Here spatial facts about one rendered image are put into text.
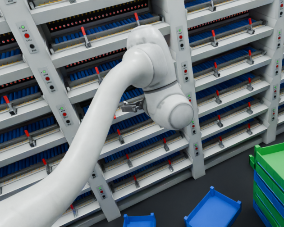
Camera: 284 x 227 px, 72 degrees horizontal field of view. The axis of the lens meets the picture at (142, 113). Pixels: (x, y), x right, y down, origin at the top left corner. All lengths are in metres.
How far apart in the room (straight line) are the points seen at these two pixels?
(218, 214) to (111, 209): 0.69
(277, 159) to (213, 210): 0.52
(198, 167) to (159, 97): 1.10
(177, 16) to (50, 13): 0.59
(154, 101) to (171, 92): 0.05
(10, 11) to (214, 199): 1.50
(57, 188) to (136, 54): 0.33
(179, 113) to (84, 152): 0.25
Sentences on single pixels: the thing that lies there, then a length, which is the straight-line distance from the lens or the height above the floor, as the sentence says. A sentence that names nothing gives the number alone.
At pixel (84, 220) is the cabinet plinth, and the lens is 1.58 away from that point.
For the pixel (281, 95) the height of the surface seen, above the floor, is 0.38.
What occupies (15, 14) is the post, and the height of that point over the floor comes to 1.31.
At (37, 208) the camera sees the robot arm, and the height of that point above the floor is 0.98.
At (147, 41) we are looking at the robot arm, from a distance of 0.51.
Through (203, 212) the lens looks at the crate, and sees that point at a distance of 1.45.
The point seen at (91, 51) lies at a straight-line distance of 0.99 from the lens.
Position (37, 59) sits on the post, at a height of 1.13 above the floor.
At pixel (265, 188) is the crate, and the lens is 1.23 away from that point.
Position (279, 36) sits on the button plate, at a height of 0.86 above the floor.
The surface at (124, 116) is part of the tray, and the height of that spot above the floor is 0.71.
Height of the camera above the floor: 1.19
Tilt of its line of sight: 26 degrees down
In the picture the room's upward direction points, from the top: 15 degrees counter-clockwise
